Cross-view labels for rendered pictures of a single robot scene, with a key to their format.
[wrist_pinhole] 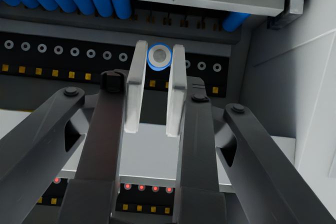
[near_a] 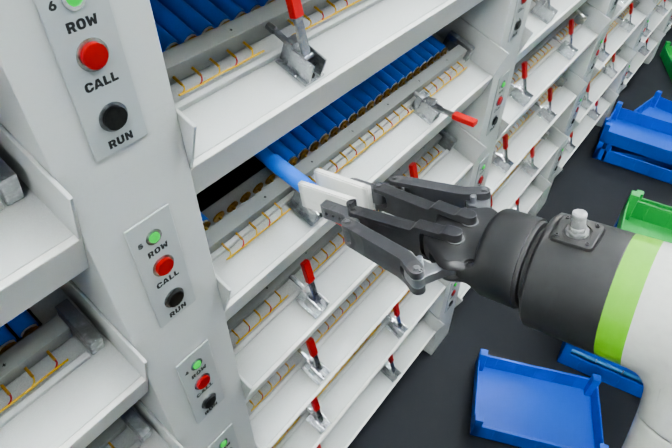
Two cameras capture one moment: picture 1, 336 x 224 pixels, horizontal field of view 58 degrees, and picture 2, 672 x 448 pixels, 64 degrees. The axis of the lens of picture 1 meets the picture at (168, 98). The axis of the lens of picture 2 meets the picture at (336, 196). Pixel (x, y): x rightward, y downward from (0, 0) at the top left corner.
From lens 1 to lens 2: 0.51 m
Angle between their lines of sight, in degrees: 78
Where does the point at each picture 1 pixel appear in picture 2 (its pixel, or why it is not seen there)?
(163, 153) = (284, 122)
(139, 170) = (301, 102)
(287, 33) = not seen: hidden behind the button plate
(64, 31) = not seen: hidden behind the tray
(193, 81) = (330, 215)
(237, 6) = (231, 226)
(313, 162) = (185, 203)
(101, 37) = not seen: hidden behind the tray
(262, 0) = (219, 242)
